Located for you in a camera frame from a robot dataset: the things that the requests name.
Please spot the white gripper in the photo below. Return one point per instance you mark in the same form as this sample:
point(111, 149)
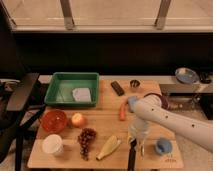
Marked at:
point(138, 130)

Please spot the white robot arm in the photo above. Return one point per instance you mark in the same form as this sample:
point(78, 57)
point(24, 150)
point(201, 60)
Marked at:
point(154, 108)

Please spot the orange carrot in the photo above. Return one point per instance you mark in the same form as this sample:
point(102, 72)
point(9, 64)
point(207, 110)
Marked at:
point(122, 111)

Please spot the blue sponge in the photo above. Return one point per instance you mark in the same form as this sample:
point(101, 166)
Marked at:
point(131, 100)

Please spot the blue small cup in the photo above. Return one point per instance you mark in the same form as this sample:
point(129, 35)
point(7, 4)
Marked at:
point(163, 146)

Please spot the purple bowl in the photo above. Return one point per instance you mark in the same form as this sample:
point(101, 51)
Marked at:
point(164, 101)

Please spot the black rectangular block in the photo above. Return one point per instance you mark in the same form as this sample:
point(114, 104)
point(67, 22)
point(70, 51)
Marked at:
point(117, 88)

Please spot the small metal cup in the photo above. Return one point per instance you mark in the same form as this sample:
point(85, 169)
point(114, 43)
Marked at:
point(134, 84)

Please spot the dark grape bunch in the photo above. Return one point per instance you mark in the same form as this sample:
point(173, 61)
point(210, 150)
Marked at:
point(84, 139)

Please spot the red yellow apple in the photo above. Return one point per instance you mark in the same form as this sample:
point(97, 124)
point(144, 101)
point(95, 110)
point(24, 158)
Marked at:
point(78, 120)

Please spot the grey cloth in tray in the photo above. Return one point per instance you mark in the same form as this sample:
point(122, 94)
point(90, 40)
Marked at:
point(81, 94)

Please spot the silver metal plate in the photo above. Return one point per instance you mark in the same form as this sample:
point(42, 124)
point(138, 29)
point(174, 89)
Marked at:
point(186, 75)

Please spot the wooden board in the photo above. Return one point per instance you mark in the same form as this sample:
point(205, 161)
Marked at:
point(104, 119)

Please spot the green plastic tray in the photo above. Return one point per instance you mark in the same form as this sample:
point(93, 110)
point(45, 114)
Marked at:
point(59, 92)

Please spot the black object on shelf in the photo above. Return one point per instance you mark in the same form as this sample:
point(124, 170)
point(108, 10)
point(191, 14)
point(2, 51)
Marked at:
point(204, 78)

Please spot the orange plastic bowl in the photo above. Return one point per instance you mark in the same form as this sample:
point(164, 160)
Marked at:
point(54, 121)

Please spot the white paper cup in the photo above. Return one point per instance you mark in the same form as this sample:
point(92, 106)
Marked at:
point(53, 145)

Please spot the black chair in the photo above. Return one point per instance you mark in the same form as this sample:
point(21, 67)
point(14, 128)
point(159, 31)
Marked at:
point(11, 128)

